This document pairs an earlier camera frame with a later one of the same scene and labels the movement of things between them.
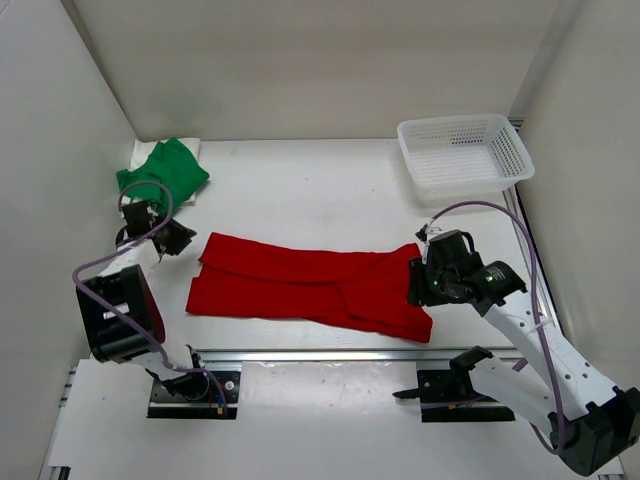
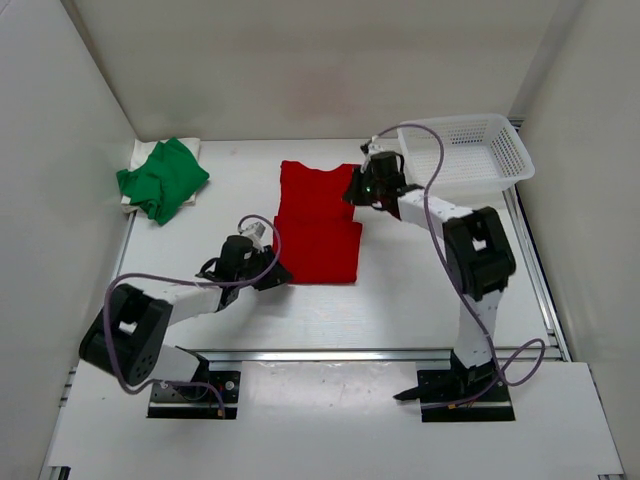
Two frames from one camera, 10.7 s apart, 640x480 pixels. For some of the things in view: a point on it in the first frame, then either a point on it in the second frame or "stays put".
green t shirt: (171, 164) stays put
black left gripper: (181, 232) → (278, 275)
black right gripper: (419, 294) → (353, 196)
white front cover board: (300, 421) stays put
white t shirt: (143, 148) stays put
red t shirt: (365, 289) → (315, 235)
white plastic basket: (464, 160) stays put
